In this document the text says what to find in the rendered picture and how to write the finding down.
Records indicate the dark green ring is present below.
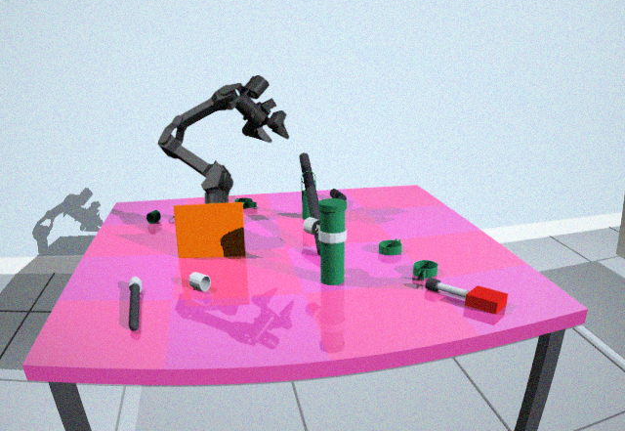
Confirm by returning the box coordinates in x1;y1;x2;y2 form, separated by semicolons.
412;260;438;280
234;197;257;209
379;238;401;256

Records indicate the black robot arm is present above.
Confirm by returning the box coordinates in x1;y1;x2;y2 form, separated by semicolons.
158;75;276;204

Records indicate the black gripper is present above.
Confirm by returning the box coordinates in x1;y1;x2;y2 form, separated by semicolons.
242;104;289;143

